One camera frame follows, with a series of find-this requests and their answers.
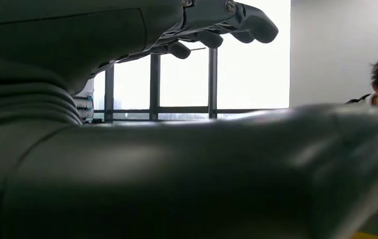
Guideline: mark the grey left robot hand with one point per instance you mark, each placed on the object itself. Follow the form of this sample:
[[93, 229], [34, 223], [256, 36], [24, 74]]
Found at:
[[143, 181]]

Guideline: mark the dark window frame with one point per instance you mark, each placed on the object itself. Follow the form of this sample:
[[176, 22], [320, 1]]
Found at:
[[154, 82]]

